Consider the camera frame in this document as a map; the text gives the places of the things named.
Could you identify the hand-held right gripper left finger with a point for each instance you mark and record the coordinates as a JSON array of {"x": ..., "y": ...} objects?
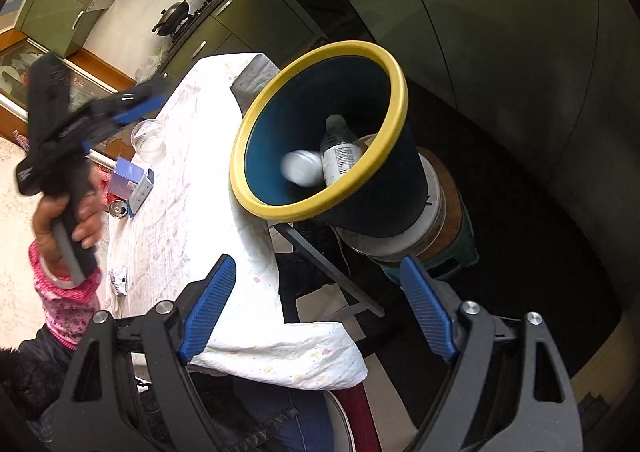
[{"x": 210, "y": 302}]

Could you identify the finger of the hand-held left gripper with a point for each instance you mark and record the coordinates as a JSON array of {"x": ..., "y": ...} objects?
[
  {"x": 135, "y": 97},
  {"x": 130, "y": 120}
]

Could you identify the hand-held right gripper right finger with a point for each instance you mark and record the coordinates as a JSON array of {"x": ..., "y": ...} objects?
[{"x": 427, "y": 307}]

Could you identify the clear plastic cup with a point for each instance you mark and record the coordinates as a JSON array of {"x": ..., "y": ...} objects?
[{"x": 147, "y": 142}]

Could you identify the purple cardboard box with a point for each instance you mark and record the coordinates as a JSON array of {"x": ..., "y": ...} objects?
[{"x": 127, "y": 180}]

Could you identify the red soda can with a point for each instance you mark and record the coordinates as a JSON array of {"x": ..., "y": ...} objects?
[{"x": 119, "y": 208}]

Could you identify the dark bin with yellow rim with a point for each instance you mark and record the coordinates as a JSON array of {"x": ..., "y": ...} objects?
[{"x": 400, "y": 192}]

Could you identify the white pill bottle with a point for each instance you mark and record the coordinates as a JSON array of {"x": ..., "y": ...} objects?
[{"x": 300, "y": 167}]

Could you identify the clear plastic bottle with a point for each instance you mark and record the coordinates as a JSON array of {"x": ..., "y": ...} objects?
[{"x": 340, "y": 152}]

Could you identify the person's left forearm pink sleeve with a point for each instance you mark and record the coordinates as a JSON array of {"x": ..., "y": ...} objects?
[{"x": 65, "y": 312}]

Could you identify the person's left hand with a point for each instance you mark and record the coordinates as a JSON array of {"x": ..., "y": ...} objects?
[{"x": 45, "y": 227}]

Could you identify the clear plastic bags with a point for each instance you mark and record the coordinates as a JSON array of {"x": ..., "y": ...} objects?
[{"x": 150, "y": 65}]

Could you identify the glass sliding door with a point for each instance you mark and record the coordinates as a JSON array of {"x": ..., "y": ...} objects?
[{"x": 20, "y": 67}]

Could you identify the white dotted tablecloth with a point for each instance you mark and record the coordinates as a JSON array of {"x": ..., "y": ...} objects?
[{"x": 200, "y": 157}]

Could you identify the black wok with lid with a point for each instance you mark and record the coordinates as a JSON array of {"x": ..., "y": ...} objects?
[{"x": 172, "y": 18}]

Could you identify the round wooden stool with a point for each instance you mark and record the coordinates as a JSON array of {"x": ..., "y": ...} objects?
[{"x": 450, "y": 212}]

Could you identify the red plastic stool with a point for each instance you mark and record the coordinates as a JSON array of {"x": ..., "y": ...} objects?
[{"x": 360, "y": 422}]

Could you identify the person's blue jeans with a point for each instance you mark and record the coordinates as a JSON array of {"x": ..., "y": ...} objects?
[{"x": 280, "y": 422}]

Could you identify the person's dark jacket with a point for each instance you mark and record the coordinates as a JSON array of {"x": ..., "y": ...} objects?
[{"x": 25, "y": 382}]

